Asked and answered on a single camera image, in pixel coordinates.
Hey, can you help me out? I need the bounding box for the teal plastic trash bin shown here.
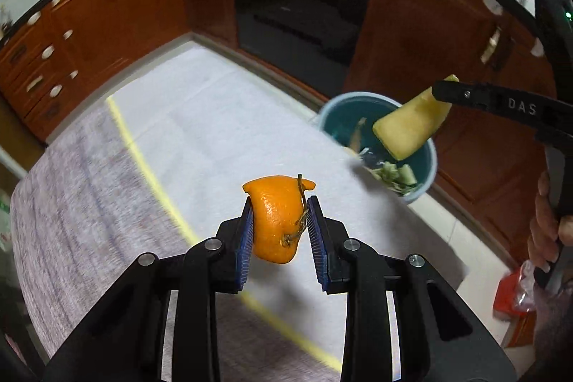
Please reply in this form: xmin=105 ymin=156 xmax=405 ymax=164
xmin=319 ymin=91 xmax=438 ymax=204

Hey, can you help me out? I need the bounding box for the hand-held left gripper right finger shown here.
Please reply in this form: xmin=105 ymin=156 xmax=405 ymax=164
xmin=307 ymin=195 xmax=520 ymax=382

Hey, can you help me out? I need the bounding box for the orange peel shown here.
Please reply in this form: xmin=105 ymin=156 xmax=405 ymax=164
xmin=242 ymin=174 xmax=317 ymax=265

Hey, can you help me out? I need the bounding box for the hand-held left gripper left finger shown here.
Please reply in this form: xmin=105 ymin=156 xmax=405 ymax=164
xmin=42 ymin=198 xmax=255 ymax=382

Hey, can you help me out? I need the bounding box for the built-in black oven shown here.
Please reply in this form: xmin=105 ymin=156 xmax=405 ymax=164
xmin=233 ymin=0 xmax=381 ymax=101

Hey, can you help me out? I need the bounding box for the crumpled clear plastic bag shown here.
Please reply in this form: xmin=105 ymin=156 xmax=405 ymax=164
xmin=512 ymin=261 xmax=544 ymax=313

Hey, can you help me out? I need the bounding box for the grey striped tablecloth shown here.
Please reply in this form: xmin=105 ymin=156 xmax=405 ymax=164
xmin=10 ymin=37 xmax=471 ymax=374

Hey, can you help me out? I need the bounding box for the wooden kitchen cabinet with drawers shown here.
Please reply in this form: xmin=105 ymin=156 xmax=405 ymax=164
xmin=0 ymin=0 xmax=238 ymax=141

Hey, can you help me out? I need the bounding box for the person's right hand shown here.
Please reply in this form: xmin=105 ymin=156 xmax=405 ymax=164
xmin=527 ymin=171 xmax=573 ymax=274

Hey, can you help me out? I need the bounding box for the person's right forearm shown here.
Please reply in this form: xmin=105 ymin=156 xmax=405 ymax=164
xmin=533 ymin=275 xmax=573 ymax=382

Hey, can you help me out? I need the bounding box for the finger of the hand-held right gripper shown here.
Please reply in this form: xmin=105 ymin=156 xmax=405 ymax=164
xmin=432 ymin=80 xmax=502 ymax=113

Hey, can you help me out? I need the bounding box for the large pale melon rind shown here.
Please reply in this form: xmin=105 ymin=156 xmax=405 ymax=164
xmin=372 ymin=74 xmax=461 ymax=162

